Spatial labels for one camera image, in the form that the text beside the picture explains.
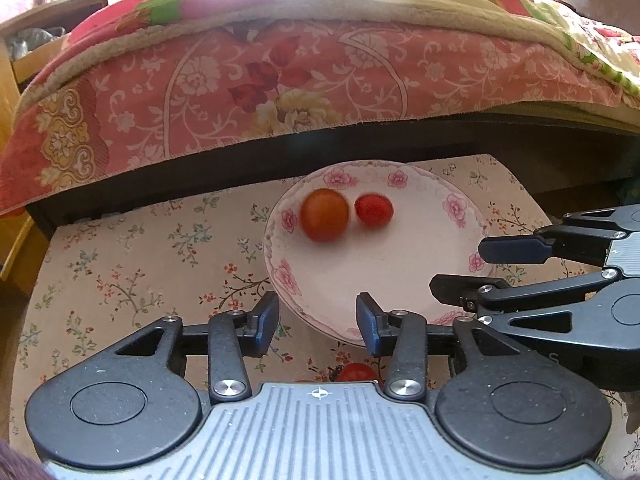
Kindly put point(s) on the pink floral blanket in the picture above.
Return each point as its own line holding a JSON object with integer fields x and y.
{"x": 200, "y": 90}

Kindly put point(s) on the dark bed frame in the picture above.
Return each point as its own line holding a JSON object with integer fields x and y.
{"x": 500, "y": 137}

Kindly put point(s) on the white floral plate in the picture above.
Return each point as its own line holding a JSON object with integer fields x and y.
{"x": 350, "y": 265}

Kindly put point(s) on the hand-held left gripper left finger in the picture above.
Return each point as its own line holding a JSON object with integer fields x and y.
{"x": 266, "y": 322}

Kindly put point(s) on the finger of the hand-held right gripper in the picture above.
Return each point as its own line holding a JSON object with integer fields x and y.
{"x": 450, "y": 289}
{"x": 515, "y": 249}

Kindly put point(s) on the floral tablecloth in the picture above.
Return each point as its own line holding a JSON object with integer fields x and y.
{"x": 150, "y": 270}

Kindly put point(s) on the purple fuzzy clothing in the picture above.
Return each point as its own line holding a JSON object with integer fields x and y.
{"x": 15, "y": 462}

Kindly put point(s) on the yellow green printed blanket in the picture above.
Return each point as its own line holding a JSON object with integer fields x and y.
{"x": 550, "y": 20}

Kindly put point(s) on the red cherry tomato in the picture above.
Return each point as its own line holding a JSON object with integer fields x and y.
{"x": 357, "y": 373}
{"x": 373, "y": 210}

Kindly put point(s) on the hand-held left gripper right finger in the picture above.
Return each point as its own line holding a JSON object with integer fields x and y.
{"x": 364, "y": 325}

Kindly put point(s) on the wooden cabinet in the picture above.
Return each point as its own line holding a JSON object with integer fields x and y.
{"x": 9, "y": 110}

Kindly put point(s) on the large orange-red tomato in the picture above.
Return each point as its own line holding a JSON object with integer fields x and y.
{"x": 325, "y": 214}

